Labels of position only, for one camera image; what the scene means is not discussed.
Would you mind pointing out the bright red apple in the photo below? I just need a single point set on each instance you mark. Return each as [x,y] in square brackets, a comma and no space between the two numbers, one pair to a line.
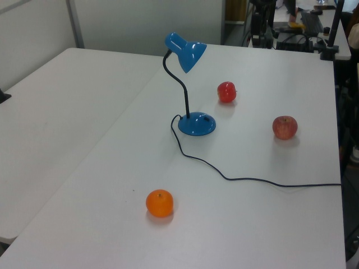
[226,92]

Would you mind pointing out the orange fruit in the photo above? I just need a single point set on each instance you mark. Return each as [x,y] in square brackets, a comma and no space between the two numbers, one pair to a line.
[159,204]

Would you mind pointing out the yellow flat object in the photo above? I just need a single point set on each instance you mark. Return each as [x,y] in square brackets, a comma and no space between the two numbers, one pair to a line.
[296,25]

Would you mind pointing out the pale striped red apple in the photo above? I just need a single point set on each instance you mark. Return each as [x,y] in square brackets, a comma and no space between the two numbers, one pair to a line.
[284,128]

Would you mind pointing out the black electronics box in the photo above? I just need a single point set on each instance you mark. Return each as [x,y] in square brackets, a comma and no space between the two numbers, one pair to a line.
[293,43]

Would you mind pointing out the black tripod equipment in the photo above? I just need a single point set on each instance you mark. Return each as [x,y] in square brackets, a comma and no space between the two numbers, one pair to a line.
[255,28]

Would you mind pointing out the blue desk lamp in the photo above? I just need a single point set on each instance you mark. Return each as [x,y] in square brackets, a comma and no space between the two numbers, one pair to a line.
[196,124]

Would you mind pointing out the black camera pole with clamp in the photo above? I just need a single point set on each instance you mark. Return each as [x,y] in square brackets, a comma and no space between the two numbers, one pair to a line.
[333,30]

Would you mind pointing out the black keyboard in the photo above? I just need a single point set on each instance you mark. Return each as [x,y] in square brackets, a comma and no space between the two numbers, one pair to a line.
[312,22]

